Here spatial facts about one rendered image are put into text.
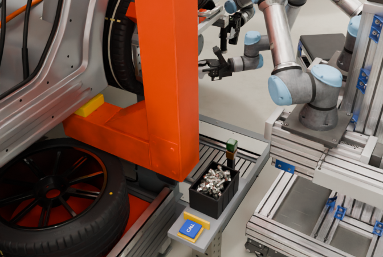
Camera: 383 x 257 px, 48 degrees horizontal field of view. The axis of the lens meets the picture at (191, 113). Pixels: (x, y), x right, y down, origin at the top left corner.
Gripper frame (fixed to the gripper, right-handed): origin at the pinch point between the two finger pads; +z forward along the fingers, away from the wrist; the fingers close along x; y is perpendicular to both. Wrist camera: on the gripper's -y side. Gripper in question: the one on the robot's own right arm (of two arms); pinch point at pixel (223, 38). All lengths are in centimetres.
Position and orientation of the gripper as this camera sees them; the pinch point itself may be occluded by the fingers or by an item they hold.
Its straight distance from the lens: 234.3
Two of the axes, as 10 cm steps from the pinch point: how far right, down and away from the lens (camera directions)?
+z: -4.9, 5.3, -6.9
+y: -0.3, -8.0, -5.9
